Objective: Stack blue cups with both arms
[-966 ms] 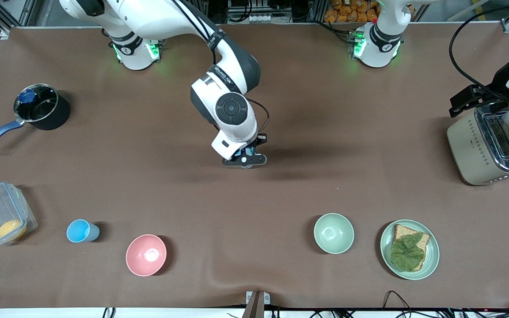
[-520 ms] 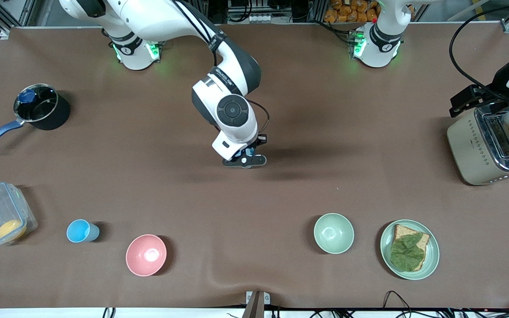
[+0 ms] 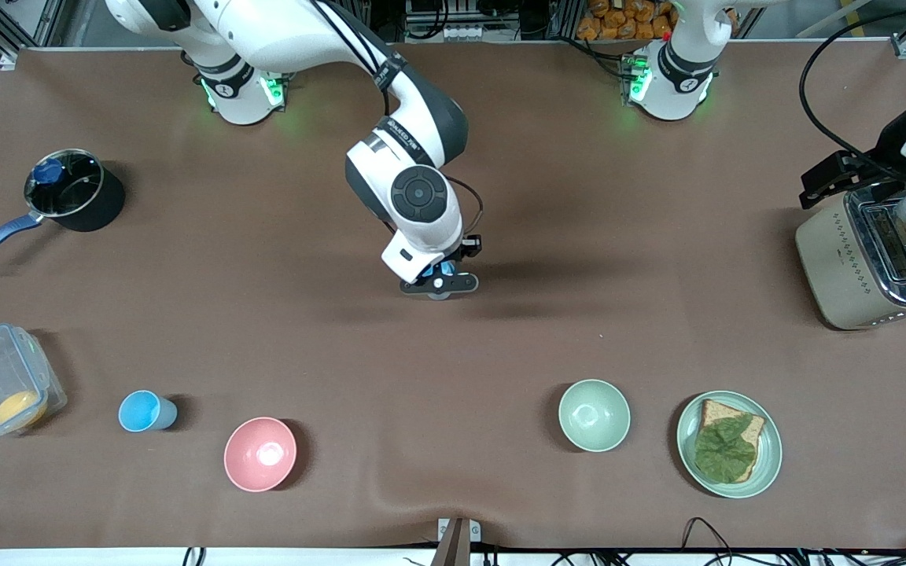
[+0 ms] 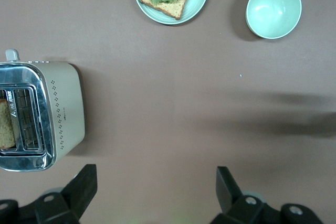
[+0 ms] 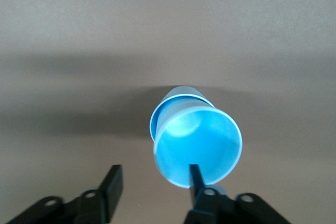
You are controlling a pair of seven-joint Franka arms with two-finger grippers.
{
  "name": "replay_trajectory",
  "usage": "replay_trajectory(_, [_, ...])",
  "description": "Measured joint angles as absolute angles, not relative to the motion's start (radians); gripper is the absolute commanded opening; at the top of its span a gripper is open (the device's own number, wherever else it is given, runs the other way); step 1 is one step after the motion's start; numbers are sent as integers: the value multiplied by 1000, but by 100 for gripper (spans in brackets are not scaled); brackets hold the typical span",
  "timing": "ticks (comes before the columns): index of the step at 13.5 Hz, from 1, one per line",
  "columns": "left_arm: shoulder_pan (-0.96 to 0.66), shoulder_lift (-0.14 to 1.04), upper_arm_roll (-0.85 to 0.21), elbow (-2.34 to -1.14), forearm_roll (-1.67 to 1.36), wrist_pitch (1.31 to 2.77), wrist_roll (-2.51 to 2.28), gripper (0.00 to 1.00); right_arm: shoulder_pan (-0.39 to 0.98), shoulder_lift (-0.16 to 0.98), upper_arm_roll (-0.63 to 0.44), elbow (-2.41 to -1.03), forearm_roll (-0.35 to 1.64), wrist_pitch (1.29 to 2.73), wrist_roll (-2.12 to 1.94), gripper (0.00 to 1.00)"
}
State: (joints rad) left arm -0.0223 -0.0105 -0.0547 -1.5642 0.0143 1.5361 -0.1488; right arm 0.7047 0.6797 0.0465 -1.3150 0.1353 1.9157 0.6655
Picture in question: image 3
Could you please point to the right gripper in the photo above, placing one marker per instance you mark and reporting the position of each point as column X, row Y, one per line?
column 469, row 247

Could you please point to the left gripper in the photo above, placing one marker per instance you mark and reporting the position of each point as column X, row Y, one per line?
column 884, row 146

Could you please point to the blue cup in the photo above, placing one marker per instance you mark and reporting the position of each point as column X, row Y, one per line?
column 427, row 273
column 140, row 411

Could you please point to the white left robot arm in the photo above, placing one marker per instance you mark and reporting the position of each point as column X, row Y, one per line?
column 669, row 96

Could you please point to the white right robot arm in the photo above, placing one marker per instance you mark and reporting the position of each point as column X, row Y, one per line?
column 280, row 31

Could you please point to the beige and chrome toaster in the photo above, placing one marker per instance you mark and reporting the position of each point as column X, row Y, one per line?
column 834, row 267

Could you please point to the pale green bowl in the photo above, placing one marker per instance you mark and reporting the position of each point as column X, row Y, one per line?
column 594, row 415

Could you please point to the bread slice under lettuce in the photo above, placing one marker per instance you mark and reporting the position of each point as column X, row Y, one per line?
column 716, row 410

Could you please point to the pink bowl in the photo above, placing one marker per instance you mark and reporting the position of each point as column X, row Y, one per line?
column 260, row 454

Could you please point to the white power strip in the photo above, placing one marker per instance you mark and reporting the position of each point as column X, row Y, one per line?
column 463, row 33

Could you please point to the bag of orange buns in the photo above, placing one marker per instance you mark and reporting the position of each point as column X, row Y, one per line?
column 626, row 20

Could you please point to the pale green plate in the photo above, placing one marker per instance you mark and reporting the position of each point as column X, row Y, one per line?
column 767, row 456

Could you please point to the green lettuce leaf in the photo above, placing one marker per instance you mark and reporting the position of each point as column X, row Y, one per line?
column 724, row 452

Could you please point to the glass lid with blue knob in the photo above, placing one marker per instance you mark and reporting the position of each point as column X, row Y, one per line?
column 68, row 187

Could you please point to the orange round food piece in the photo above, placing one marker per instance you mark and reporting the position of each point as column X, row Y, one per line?
column 19, row 409

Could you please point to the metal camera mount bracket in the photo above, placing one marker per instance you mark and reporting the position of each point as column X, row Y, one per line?
column 458, row 538

